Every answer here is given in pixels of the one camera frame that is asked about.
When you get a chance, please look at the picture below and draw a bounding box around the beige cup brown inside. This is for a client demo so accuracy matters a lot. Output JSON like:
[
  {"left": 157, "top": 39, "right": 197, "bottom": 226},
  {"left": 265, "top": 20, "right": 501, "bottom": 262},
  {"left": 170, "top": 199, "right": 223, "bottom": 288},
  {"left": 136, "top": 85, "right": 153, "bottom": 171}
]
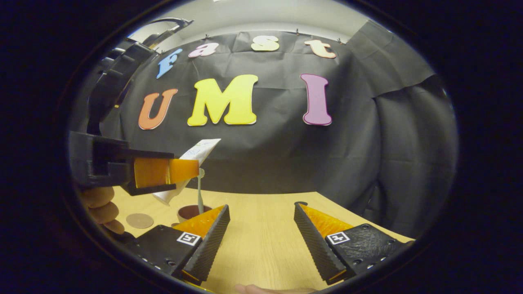
[{"left": 176, "top": 204, "right": 214, "bottom": 223}]

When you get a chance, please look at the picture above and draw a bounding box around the white toothpaste tube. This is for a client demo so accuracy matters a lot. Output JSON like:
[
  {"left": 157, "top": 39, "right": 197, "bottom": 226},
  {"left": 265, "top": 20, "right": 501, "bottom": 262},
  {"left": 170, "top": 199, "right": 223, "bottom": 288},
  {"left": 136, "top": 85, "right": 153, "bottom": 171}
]
[{"left": 153, "top": 138, "right": 222, "bottom": 206}]

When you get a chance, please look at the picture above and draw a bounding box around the black backdrop cloth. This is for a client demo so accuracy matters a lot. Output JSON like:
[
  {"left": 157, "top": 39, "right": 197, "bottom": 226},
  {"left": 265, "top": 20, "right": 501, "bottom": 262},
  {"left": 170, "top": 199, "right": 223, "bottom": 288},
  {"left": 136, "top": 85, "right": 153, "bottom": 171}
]
[{"left": 67, "top": 20, "right": 458, "bottom": 239}]

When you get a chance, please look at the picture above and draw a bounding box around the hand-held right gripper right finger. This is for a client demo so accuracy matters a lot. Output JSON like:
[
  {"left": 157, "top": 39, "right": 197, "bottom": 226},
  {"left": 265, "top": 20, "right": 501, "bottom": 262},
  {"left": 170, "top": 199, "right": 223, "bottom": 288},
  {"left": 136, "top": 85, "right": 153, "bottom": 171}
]
[{"left": 293, "top": 201, "right": 416, "bottom": 286}]

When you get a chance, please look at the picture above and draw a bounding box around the pale green toothbrush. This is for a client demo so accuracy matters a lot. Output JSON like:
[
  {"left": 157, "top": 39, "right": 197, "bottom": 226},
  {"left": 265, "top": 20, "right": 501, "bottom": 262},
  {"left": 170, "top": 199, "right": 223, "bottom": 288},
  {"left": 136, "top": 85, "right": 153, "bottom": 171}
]
[{"left": 197, "top": 168, "right": 206, "bottom": 215}]

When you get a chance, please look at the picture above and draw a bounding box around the wooden desktop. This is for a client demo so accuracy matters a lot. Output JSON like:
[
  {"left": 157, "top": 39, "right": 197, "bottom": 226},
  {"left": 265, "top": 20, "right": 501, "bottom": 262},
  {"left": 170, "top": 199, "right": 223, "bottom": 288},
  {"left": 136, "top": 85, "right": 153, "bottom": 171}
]
[{"left": 110, "top": 186, "right": 416, "bottom": 294}]

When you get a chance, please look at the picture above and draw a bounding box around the round brown coaster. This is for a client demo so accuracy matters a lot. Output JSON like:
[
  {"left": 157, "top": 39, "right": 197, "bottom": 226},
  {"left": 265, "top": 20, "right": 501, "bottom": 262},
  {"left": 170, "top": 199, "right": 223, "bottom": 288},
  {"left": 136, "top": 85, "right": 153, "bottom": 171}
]
[{"left": 125, "top": 212, "right": 155, "bottom": 229}]

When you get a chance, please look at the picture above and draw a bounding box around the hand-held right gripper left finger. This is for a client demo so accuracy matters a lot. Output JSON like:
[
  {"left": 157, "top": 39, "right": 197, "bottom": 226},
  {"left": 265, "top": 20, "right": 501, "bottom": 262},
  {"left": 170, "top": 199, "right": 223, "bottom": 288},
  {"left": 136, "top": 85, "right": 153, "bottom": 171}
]
[{"left": 124, "top": 204, "right": 231, "bottom": 286}]

